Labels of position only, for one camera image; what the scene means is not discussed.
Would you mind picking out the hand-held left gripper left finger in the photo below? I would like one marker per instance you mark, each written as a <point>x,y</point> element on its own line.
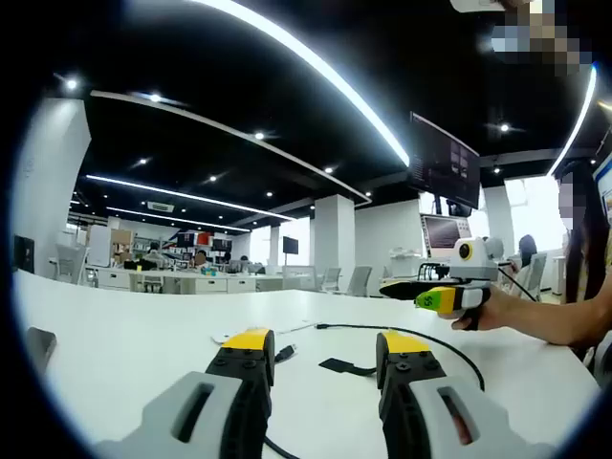
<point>191,411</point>

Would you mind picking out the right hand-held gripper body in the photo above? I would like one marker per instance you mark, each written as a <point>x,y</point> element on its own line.
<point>478,268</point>

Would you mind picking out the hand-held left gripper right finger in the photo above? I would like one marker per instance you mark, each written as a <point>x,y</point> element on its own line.
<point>430,406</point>

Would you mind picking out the white office desk row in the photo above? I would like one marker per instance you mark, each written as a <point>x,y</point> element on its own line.
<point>201,284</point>

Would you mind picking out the person's right hand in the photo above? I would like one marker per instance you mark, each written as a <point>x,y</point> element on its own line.
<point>492,313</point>

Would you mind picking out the white printer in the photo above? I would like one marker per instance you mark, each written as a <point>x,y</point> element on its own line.
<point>405,258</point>

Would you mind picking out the open laptop on stand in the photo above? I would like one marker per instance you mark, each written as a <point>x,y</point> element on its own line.
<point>442,234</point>

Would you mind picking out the white office chair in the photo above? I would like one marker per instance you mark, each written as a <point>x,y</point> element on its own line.
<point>332,278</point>
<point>358,279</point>
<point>72,263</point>

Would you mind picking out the white power strip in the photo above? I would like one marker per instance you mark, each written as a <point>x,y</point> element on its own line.
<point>225,338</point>

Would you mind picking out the hanging black monitor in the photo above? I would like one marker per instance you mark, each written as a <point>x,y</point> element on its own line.
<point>444,162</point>

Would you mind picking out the black monitor on stand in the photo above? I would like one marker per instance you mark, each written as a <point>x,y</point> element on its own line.
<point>290,245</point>

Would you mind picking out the black smartphone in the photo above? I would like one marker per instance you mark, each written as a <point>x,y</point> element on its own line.
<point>42,349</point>

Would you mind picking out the long ceiling light strip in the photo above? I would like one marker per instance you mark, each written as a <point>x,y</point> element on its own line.
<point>576,124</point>
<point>306,52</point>

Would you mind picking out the wall poster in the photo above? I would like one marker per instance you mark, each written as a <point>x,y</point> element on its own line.
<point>605,191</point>

